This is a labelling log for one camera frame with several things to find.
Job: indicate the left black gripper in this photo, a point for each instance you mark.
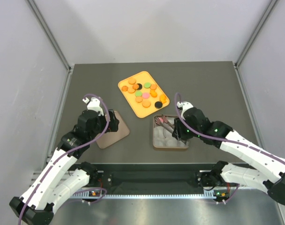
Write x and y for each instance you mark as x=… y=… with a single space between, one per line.
x=114 y=122

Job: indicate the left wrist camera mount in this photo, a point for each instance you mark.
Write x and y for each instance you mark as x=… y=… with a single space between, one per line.
x=93 y=104

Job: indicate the white paper cup lower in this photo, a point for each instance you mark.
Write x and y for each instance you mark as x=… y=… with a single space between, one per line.
x=171 y=142

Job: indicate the gold cookie tin box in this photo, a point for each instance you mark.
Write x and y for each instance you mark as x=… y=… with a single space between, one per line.
x=182 y=145

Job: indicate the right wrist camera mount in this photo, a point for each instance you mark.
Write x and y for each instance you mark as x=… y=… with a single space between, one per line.
x=184 y=106

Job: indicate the orange plastic tray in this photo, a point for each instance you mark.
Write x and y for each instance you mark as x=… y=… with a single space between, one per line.
x=139 y=110

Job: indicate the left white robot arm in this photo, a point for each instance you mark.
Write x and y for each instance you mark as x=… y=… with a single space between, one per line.
x=38 y=205

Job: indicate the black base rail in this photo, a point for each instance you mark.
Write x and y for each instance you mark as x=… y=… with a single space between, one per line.
x=149 y=179

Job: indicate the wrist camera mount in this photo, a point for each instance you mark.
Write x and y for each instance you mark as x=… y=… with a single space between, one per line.
x=184 y=106
x=93 y=104

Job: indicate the metal tongs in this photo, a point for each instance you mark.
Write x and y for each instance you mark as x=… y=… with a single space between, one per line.
x=168 y=127

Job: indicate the orange cookie right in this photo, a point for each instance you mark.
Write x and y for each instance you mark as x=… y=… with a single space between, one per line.
x=153 y=87

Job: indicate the orange star cookie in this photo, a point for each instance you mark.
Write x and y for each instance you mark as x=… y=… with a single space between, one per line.
x=153 y=93

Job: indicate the black sandwich cookie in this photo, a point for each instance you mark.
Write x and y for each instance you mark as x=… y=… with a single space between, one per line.
x=138 y=86
x=158 y=104

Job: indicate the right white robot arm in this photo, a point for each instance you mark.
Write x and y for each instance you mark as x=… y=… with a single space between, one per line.
x=266 y=172

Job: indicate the round orange biscuit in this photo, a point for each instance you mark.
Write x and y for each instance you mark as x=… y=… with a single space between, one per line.
x=146 y=104

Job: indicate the orange round cookie top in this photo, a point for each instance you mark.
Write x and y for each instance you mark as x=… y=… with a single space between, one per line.
x=132 y=81

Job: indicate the orange fish cookie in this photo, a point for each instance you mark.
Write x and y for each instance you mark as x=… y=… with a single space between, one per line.
x=163 y=98

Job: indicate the white paper cup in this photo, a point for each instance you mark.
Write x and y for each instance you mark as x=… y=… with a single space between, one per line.
x=158 y=137
x=171 y=142

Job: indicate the orange flower cookie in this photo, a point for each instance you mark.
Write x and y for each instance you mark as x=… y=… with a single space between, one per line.
x=139 y=99

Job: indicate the gold tin lid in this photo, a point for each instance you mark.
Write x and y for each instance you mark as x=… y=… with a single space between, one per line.
x=111 y=138

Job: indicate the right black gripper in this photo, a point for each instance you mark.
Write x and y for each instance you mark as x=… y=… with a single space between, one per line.
x=178 y=132

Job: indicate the orange cookie centre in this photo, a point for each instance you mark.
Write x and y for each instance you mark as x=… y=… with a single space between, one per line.
x=133 y=88

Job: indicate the green cookie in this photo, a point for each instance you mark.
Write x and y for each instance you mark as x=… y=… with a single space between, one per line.
x=138 y=93
x=147 y=85

